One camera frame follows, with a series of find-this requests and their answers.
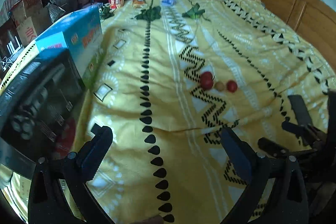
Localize red tomato right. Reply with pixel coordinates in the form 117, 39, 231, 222
226, 80, 238, 93

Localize black shaver box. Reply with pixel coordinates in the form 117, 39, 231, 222
1, 48, 84, 161

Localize brown kiwi fruit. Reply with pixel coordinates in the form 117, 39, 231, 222
214, 81, 226, 92

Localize wooden headboard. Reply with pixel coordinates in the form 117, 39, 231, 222
260, 0, 336, 69

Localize red tomato upper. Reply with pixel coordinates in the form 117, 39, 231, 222
200, 71, 213, 83

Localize yellow patterned bedsheet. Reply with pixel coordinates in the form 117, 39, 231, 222
0, 0, 336, 224

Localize blue green carton box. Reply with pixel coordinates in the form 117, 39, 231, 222
35, 6, 104, 89

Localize green vegetable right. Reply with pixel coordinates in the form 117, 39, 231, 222
182, 3, 205, 19

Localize green vegetable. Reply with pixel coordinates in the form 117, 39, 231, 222
135, 6, 161, 22
182, 3, 205, 19
98, 3, 114, 20

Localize green vegetable left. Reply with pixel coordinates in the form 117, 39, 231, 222
98, 3, 114, 20

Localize stacked cardboard boxes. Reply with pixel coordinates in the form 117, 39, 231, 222
10, 0, 51, 47

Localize blue tissue pack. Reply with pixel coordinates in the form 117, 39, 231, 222
161, 0, 176, 7

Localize green vegetable middle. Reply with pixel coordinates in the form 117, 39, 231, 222
135, 6, 161, 22

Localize red instant noodle cup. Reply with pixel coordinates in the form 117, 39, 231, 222
108, 0, 124, 10

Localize packaged bread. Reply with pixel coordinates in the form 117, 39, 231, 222
132, 0, 147, 9

